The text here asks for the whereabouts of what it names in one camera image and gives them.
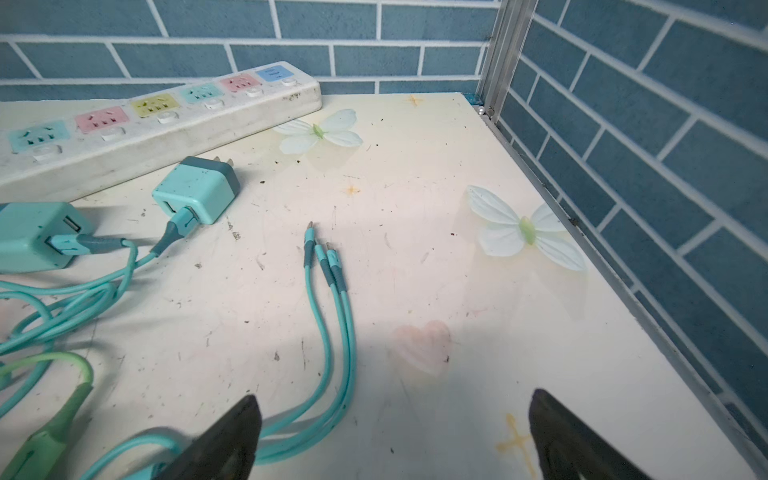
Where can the small teal charger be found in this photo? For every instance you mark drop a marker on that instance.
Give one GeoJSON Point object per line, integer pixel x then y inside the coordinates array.
{"type": "Point", "coordinates": [206, 187]}

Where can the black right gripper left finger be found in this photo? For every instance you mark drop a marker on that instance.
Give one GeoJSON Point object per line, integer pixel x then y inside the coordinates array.
{"type": "Point", "coordinates": [227, 450]}

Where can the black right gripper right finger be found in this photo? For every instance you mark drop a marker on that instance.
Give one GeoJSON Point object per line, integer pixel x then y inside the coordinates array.
{"type": "Point", "coordinates": [568, 448]}

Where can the large teal charger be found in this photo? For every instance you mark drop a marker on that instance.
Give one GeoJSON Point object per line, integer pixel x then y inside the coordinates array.
{"type": "Point", "coordinates": [26, 229]}

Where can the light green charger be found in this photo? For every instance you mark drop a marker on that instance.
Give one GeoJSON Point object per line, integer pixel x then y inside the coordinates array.
{"type": "Point", "coordinates": [36, 458]}

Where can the white multicolour power strip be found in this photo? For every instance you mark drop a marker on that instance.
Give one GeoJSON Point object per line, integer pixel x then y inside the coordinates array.
{"type": "Point", "coordinates": [65, 159]}

